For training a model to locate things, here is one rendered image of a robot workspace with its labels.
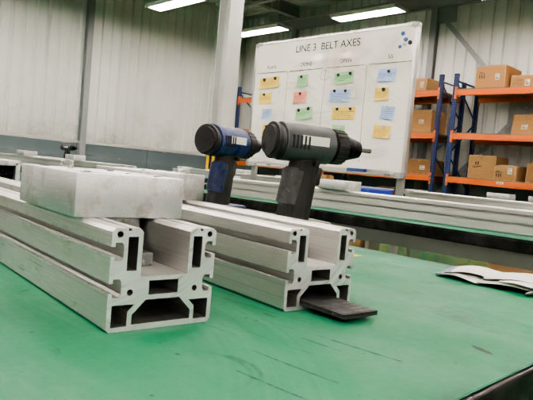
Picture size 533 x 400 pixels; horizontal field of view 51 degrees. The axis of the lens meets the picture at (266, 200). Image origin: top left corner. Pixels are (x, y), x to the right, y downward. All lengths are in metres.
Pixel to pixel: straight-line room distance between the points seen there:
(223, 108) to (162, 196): 8.76
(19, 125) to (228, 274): 12.53
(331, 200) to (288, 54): 2.25
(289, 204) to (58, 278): 0.42
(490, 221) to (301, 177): 1.32
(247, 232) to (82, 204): 0.19
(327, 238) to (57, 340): 0.31
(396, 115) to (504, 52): 8.45
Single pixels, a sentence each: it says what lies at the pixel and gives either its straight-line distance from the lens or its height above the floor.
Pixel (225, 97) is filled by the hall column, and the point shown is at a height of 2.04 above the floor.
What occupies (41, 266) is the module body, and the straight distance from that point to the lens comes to 0.62.
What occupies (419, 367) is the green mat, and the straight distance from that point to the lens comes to 0.47.
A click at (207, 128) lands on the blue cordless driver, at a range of 1.05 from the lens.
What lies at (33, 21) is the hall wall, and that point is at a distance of 13.43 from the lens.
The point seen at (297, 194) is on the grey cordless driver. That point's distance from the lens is 0.88.
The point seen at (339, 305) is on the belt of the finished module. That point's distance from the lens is 0.59.
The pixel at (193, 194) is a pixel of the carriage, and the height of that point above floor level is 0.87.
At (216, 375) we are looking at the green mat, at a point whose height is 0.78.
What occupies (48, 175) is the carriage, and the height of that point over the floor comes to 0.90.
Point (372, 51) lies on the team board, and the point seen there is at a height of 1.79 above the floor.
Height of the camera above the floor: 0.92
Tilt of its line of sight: 3 degrees down
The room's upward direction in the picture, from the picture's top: 5 degrees clockwise
